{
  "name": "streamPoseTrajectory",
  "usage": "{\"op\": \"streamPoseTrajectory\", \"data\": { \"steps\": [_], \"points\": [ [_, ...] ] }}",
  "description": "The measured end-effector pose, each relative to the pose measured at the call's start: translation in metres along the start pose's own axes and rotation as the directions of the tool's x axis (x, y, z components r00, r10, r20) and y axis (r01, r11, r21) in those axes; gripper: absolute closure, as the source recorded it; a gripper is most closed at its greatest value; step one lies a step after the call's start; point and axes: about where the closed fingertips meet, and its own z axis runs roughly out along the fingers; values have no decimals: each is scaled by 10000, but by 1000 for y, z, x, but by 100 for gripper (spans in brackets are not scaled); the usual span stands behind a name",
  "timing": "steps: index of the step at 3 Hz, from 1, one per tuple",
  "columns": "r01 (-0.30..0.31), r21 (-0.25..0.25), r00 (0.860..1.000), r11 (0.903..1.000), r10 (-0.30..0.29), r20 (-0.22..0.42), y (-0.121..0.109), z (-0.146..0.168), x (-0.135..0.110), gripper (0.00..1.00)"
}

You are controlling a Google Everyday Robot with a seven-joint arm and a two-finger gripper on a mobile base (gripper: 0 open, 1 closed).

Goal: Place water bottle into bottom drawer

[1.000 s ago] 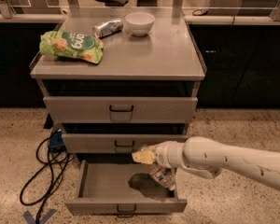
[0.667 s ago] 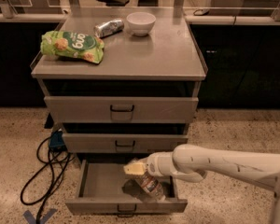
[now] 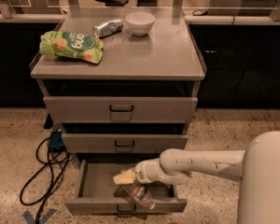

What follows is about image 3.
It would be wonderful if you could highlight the white ceramic bowl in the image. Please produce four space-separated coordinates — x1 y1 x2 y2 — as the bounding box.
125 12 155 36

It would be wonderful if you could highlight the blue power box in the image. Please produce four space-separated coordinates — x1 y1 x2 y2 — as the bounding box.
48 131 64 151

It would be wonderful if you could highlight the black cable on counter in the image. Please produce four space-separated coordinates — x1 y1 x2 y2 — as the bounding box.
191 8 209 17

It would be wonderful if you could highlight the silver soda can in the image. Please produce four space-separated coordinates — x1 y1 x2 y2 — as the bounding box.
93 19 123 38

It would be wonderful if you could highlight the bottom grey drawer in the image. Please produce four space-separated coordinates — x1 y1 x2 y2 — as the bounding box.
65 155 187 216

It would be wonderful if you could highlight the black floor cable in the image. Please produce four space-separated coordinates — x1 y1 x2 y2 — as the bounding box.
19 136 75 224

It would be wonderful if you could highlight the middle grey drawer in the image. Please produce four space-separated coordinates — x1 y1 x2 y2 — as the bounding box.
62 133 188 154

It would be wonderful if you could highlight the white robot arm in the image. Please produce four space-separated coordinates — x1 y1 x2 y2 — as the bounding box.
113 131 280 224

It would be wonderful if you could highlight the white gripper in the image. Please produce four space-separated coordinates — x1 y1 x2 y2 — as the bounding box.
113 159 164 185

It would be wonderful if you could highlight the green snack bag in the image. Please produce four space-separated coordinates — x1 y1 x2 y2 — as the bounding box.
39 31 104 64

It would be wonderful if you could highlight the clear plastic water bottle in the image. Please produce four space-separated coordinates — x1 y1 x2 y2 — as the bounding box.
120 182 155 210

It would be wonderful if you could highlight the top grey drawer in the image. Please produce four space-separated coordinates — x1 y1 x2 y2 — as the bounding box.
44 96 198 123

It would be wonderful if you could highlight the grey drawer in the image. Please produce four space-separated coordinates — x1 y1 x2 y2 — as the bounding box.
62 133 188 154
44 96 198 123
65 155 187 216

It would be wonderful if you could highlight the grey metal drawer cabinet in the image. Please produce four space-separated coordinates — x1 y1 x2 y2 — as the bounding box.
29 7 208 173

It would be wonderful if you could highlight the black chair armrest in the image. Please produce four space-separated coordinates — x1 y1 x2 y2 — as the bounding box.
95 0 129 7

